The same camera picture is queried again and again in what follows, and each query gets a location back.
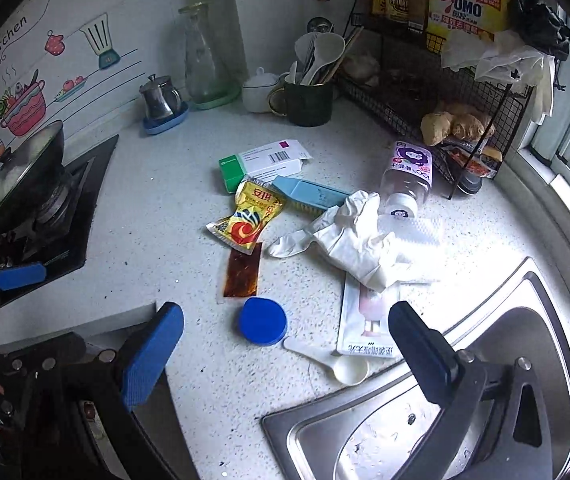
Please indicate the red snack packets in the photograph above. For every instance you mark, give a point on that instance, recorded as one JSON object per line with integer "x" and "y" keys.
{"x": 470, "y": 160}

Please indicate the white plastic spoon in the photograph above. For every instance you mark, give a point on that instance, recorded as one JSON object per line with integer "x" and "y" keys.
{"x": 307, "y": 42}

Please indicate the yellow sauce packet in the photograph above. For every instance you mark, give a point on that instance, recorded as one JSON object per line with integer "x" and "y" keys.
{"x": 250, "y": 220}

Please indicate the white paper towel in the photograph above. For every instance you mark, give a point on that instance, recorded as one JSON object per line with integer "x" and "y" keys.
{"x": 420, "y": 232}

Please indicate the white rice paddle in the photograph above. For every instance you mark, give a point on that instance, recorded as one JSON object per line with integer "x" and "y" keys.
{"x": 327, "y": 47}

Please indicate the round steel utensil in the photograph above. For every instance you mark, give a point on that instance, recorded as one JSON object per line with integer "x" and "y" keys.
{"x": 320, "y": 25}

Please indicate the blue scrub brush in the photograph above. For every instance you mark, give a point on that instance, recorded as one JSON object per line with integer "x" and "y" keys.
{"x": 305, "y": 192}

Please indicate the wooden chopsticks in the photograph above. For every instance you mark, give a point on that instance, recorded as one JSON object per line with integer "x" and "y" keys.
{"x": 345, "y": 52}

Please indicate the blue saucer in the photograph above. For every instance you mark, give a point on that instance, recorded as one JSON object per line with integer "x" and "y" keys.
{"x": 170, "y": 126}

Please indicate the green and white medicine box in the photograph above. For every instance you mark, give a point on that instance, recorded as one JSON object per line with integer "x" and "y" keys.
{"x": 245, "y": 167}

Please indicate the black plastic bag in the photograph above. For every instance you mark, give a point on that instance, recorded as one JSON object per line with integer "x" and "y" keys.
{"x": 540, "y": 25}

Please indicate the stainless steel sink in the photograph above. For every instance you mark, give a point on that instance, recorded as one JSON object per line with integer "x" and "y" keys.
{"x": 515, "y": 310}

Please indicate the yellow detergent bag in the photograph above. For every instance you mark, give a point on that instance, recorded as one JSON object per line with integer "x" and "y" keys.
{"x": 465, "y": 10}

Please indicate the black glass gas stove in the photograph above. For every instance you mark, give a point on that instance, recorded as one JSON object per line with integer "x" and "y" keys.
{"x": 72, "y": 240}

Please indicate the white lidded jar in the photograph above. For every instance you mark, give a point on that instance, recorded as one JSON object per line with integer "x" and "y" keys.
{"x": 257, "y": 92}

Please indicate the small black round object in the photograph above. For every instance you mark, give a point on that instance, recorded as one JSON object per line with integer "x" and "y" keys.
{"x": 469, "y": 183}

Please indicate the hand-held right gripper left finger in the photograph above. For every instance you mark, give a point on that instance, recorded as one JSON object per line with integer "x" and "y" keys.
{"x": 152, "y": 355}

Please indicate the ginger root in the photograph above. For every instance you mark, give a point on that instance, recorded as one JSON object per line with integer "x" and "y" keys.
{"x": 435, "y": 130}
{"x": 472, "y": 122}

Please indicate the green plastic tray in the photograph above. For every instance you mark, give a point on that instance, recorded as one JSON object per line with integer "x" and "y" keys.
{"x": 225, "y": 101}

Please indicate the steel teapot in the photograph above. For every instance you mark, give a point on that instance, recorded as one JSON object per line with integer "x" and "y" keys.
{"x": 157, "y": 100}

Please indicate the dark green mug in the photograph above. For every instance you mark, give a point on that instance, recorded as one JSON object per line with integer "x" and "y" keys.
{"x": 310, "y": 105}

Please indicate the kitchen cartoon wall sticker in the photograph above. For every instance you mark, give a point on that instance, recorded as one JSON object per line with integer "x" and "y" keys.
{"x": 20, "y": 105}

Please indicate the white window frame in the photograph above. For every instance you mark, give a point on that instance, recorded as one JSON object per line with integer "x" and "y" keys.
{"x": 565, "y": 200}

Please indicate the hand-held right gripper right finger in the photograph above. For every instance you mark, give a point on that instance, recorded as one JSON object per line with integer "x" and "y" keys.
{"x": 420, "y": 355}

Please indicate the purple label plastic bottle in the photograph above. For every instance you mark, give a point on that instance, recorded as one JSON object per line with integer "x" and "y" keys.
{"x": 410, "y": 170}

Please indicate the white plastic scoop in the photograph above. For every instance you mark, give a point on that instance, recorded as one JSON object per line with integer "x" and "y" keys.
{"x": 350, "y": 370}

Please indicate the white rubber glove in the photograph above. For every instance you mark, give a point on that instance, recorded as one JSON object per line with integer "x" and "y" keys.
{"x": 350, "y": 240}

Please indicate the blue round lid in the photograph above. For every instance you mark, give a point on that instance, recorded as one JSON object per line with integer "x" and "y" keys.
{"x": 262, "y": 320}

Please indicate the clear glass carafe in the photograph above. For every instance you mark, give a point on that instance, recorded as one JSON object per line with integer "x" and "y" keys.
{"x": 205, "y": 60}

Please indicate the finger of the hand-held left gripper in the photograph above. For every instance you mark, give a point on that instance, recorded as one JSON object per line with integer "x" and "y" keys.
{"x": 60, "y": 343}
{"x": 20, "y": 276}

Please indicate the white foil pouch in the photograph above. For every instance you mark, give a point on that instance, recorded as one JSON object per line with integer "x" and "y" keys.
{"x": 357, "y": 320}

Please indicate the brown sauce sachet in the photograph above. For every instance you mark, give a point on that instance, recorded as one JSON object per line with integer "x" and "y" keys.
{"x": 242, "y": 275}

